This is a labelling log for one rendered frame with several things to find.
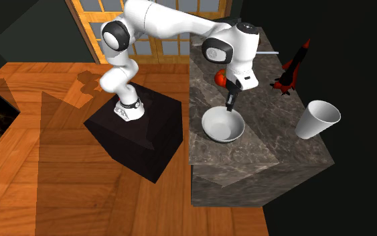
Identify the dark robot stand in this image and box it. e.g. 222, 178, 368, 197
83, 81, 184, 184

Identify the red and black toy rocket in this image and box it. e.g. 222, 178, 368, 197
269, 38, 311, 97

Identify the red tomato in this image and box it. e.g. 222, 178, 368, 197
214, 68, 228, 89

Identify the white bowl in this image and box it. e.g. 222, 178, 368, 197
201, 106, 246, 143

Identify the wooden door with glass panes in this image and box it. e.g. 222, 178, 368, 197
64, 0, 233, 65

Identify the white cup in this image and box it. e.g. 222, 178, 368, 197
294, 99, 342, 140

